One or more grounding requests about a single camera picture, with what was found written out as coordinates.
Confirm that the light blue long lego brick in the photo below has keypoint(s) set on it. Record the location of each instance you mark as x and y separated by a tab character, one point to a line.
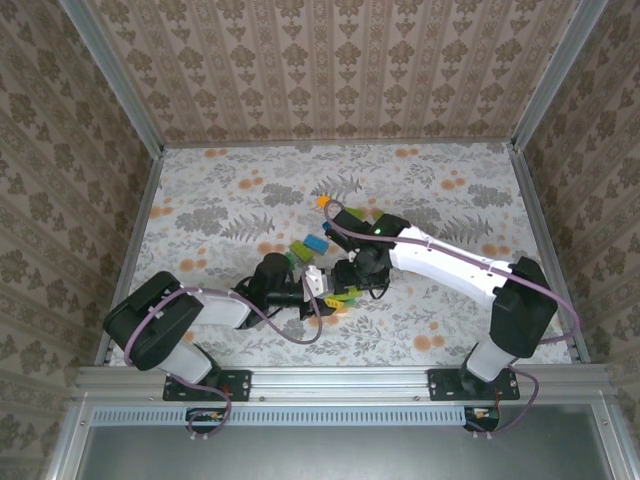
316	244

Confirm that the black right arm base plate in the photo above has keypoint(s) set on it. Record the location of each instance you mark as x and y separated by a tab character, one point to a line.
440	385

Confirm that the floral printed table cover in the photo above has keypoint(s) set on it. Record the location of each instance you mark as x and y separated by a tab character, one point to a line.
425	190

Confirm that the aluminium frame corner post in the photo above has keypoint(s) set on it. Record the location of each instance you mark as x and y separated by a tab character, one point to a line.
67	460
612	440

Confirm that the aluminium side frame rail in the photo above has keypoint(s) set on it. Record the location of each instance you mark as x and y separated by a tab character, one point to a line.
131	250
548	250

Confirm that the thin aluminium frame rail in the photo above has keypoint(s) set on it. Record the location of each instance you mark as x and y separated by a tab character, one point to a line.
340	143

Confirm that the aluminium mounting rail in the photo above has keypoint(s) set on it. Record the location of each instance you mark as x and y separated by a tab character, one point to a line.
340	385

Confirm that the grey metal panel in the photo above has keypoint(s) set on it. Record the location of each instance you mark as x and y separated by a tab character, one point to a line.
350	455

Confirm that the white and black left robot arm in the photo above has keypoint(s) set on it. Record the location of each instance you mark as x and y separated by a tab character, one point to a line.
150	320

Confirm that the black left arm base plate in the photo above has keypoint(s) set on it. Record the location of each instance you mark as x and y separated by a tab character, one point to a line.
235	385

